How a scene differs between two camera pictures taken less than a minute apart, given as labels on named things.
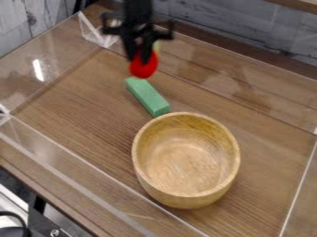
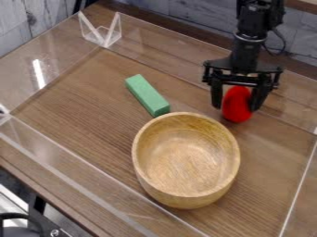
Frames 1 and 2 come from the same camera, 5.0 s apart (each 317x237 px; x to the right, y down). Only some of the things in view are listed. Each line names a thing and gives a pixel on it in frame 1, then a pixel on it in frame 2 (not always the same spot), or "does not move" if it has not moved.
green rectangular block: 147,96 does not move
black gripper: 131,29 → 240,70
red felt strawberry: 144,70 → 236,105
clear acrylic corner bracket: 91,33 does not move
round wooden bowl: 184,159 does not move
